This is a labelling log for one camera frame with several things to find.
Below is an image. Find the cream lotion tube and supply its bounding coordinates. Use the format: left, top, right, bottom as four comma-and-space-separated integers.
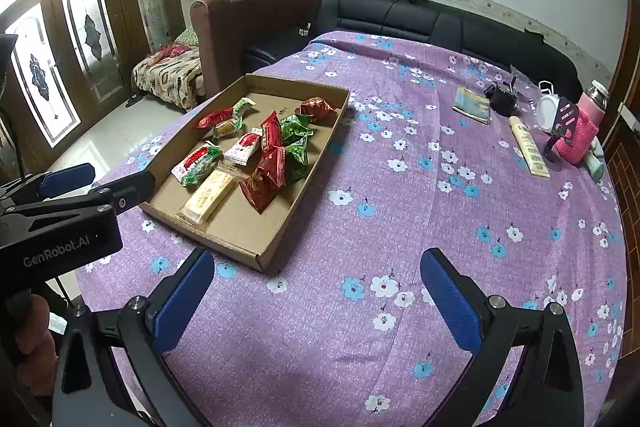
509, 116, 550, 178

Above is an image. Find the pink knitted bottle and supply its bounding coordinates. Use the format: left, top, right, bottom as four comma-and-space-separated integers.
554, 79, 610, 165

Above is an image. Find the beige cracker packet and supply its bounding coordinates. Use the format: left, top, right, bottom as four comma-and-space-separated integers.
178, 169, 235, 227

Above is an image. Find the black leather sofa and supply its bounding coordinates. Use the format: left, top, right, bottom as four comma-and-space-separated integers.
242, 0, 582, 102

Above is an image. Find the dark red snack packet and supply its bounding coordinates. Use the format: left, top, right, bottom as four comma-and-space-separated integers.
255, 112, 285, 188

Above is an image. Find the floral blanket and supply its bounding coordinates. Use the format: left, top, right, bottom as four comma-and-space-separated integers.
131, 27, 205, 110

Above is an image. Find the small green booklet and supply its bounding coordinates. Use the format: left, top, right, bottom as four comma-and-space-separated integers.
452, 87, 491, 124

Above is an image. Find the green pea snack bag two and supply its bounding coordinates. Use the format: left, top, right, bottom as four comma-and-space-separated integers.
285, 135, 309, 184

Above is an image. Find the green white candy packet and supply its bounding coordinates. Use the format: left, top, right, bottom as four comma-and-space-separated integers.
232, 96, 256, 120

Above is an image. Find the person's left hand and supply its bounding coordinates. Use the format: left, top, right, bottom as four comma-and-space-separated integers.
15, 295, 58, 397

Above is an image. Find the brown armchair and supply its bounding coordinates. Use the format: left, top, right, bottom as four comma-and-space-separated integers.
190, 0, 317, 98

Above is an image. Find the small red candy packet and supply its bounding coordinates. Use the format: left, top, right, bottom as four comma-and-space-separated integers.
194, 107, 233, 129

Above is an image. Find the red white snack packet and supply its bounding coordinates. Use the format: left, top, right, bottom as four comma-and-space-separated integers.
224, 128, 262, 167

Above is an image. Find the brown cardboard tray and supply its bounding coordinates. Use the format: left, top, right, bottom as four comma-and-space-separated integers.
138, 72, 352, 273

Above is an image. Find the green pea snack bag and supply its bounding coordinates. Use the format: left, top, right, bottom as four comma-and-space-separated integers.
280, 114, 314, 144

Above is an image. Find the green silver snack packet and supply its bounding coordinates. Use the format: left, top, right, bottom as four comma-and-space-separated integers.
212, 114, 243, 141

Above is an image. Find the wooden glass door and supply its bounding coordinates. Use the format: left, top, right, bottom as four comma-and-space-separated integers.
1, 0, 184, 170

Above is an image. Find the white round container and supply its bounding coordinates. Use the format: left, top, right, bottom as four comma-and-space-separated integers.
535, 80, 560, 132

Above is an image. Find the black small gadget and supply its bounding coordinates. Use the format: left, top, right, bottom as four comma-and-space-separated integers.
484, 78, 518, 117

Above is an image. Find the black phone stand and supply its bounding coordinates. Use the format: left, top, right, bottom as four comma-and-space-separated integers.
544, 96, 579, 164

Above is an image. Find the purple floral tablecloth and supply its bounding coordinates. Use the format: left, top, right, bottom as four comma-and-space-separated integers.
74, 30, 629, 427

